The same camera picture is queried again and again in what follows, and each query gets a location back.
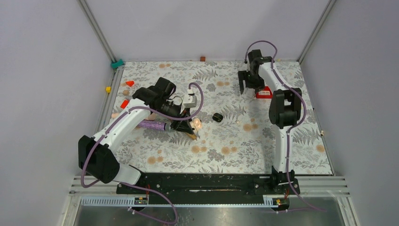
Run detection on black earbud charging case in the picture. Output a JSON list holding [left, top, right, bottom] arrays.
[[212, 113, 223, 123]]

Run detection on purple glitter microphone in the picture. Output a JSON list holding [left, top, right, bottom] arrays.
[[138, 120, 173, 131]]

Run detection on cream earbud charging case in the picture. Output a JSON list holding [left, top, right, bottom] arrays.
[[192, 118, 203, 130]]

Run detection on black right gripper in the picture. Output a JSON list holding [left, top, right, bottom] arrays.
[[238, 70, 265, 94]]

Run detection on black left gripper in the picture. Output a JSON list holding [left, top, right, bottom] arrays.
[[156, 101, 195, 134]]

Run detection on teal curved block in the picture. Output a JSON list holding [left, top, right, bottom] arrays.
[[111, 59, 125, 69]]

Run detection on gold microphone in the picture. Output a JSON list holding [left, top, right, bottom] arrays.
[[186, 132, 197, 140]]

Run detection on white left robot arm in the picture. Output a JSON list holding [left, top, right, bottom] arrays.
[[78, 78, 204, 194]]

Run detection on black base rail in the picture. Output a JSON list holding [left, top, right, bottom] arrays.
[[136, 173, 300, 205]]

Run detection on red rectangular block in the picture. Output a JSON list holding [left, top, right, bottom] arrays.
[[120, 99, 129, 109]]

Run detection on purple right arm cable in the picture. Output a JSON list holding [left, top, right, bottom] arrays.
[[244, 40, 327, 214]]

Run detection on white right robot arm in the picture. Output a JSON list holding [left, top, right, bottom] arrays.
[[238, 49, 303, 194]]

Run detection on red box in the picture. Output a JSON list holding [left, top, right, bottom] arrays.
[[255, 86, 272, 99]]

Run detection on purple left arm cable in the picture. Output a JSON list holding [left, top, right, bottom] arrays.
[[80, 82, 205, 225]]

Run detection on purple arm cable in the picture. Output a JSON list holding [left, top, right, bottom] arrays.
[[80, 82, 205, 225], [244, 40, 327, 214]]

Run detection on pink microphone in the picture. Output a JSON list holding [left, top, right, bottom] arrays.
[[111, 113, 157, 121]]

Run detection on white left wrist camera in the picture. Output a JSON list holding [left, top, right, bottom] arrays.
[[182, 89, 197, 109]]

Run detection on red triangular block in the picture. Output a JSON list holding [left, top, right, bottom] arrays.
[[125, 81, 135, 87]]

